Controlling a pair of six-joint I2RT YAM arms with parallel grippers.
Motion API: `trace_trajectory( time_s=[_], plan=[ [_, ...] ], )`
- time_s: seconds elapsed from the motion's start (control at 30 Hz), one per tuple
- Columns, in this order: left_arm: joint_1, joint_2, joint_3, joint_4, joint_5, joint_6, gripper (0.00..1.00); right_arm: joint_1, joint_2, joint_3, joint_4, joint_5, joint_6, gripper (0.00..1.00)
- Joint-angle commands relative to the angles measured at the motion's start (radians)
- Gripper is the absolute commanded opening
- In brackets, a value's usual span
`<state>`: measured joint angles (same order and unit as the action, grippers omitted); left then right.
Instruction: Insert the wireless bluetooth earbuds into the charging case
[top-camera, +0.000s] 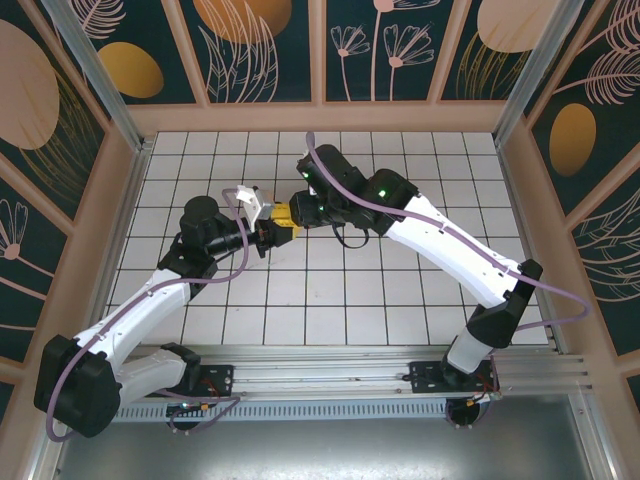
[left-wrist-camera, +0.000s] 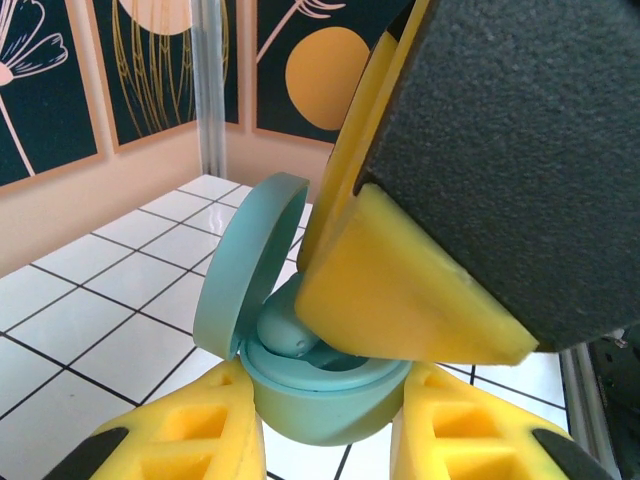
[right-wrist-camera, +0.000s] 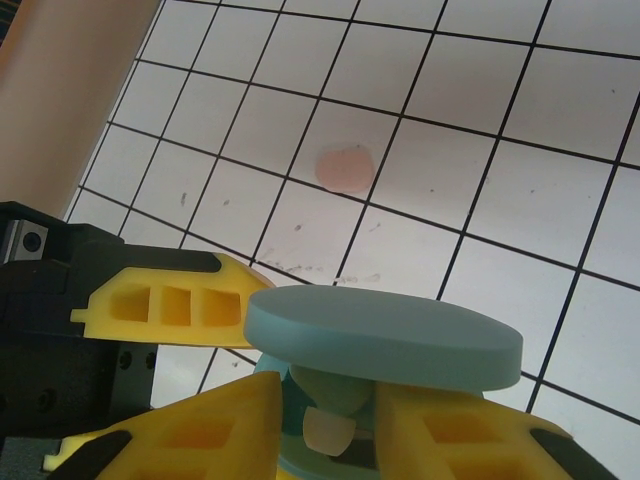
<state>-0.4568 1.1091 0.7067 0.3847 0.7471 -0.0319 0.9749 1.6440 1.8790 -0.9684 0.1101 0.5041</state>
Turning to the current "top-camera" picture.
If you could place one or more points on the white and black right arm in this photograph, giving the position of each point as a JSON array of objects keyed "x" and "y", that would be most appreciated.
[{"x": 450, "y": 250}]

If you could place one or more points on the grey metal sheet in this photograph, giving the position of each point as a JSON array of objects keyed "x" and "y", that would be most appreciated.
[{"x": 325, "y": 450}]

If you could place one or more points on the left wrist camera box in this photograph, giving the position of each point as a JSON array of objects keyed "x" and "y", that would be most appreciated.
[{"x": 257, "y": 205}]

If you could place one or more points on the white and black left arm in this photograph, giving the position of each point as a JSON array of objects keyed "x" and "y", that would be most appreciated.
[{"x": 135, "y": 310}]

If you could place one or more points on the aluminium frame post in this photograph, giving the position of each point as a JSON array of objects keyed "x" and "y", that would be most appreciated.
[
  {"x": 102, "y": 80},
  {"x": 535, "y": 75}
]

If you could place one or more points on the wall art panel leaf lines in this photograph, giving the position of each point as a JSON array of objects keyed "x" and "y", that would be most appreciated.
[{"x": 240, "y": 20}]

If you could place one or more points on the wall art panel outlined leaves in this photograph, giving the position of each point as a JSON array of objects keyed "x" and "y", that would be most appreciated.
[{"x": 610, "y": 260}]

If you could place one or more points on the wall art panel orange oval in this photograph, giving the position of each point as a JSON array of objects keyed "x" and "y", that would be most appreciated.
[{"x": 130, "y": 70}]

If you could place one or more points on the wall art panel pink flowers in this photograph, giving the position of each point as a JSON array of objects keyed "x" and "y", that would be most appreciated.
[{"x": 360, "y": 75}]

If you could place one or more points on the aluminium table edge rail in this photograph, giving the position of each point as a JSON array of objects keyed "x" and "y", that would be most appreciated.
[
  {"x": 529, "y": 240},
  {"x": 124, "y": 240}
]

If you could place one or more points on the wall art panel pale circle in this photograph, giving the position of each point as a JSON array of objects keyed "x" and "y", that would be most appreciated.
[{"x": 505, "y": 25}]

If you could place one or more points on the wall art panel single flower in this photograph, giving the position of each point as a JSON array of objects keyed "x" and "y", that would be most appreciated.
[{"x": 20, "y": 280}]

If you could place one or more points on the wall art panel feathery leaves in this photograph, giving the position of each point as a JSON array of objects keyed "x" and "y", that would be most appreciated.
[{"x": 572, "y": 140}]

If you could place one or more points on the wall art panel big circle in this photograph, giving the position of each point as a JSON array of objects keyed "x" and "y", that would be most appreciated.
[{"x": 25, "y": 100}]

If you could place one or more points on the aluminium arm base rail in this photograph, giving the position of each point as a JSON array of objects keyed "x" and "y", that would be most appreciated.
[{"x": 325, "y": 372}]

